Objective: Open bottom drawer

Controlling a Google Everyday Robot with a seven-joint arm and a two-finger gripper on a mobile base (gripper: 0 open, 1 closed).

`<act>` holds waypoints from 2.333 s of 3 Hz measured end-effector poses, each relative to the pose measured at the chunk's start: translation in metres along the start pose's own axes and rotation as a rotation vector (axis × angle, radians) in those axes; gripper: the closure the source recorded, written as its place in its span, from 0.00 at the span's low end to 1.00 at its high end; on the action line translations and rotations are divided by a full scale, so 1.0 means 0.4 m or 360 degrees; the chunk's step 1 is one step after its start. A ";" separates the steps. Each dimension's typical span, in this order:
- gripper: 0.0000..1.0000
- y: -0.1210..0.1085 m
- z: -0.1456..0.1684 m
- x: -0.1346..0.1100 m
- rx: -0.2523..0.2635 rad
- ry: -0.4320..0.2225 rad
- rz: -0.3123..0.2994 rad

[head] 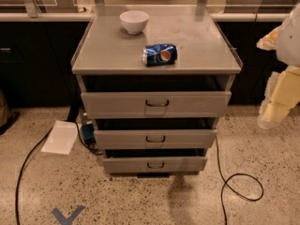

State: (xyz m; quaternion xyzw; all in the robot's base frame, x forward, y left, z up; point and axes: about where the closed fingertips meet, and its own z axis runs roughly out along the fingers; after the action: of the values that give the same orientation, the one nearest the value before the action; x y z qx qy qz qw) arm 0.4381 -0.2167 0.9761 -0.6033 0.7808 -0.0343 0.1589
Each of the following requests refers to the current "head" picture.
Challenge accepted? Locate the black cable right floor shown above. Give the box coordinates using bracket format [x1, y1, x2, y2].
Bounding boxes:
[214, 135, 265, 225]

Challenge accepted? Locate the dark counter cabinet left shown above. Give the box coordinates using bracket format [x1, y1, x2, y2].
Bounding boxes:
[0, 21, 88, 108]

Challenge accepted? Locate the white paper sheet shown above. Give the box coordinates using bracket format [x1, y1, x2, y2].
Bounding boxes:
[41, 120, 78, 155]

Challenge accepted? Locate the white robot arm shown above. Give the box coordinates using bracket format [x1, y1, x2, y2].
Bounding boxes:
[257, 4, 300, 129]

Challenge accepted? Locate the white ceramic bowl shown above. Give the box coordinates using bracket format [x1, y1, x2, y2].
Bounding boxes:
[119, 10, 149, 35]

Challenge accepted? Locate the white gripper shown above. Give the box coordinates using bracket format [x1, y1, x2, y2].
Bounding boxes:
[256, 26, 300, 129]

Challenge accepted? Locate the grey middle drawer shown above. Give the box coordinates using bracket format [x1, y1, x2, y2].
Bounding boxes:
[94, 118, 217, 149]

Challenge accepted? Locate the blue tape floor marker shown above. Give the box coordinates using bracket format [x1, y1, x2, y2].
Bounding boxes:
[51, 204, 86, 225]

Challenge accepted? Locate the grey bottom drawer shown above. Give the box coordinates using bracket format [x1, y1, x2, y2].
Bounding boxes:
[103, 148, 207, 173]

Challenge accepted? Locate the dark counter cabinet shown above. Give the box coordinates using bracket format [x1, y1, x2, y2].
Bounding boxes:
[217, 22, 287, 105]
[0, 21, 88, 108]

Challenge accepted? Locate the blue pepsi can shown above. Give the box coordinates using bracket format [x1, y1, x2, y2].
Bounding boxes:
[142, 43, 178, 67]

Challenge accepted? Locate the grey metal drawer cabinet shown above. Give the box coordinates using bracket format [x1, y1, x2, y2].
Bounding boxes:
[70, 4, 244, 178]

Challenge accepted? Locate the grey top drawer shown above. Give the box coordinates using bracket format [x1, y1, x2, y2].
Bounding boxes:
[82, 75, 231, 119]

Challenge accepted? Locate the grey drawer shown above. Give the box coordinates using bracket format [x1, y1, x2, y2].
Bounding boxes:
[94, 118, 217, 149]
[82, 75, 231, 119]
[103, 148, 207, 173]

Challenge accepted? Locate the dark counter cabinet right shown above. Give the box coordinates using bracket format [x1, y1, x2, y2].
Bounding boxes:
[217, 22, 287, 105]

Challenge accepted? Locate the black cable left floor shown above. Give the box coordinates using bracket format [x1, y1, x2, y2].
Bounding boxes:
[14, 121, 104, 225]

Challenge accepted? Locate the brown bag at left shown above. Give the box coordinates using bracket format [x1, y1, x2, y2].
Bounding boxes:
[0, 89, 13, 128]

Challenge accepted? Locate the blue power box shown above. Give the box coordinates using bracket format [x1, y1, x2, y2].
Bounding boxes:
[82, 124, 95, 144]

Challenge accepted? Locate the black cable floor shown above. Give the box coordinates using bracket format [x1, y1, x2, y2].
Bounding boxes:
[14, 121, 104, 225]
[214, 135, 265, 225]

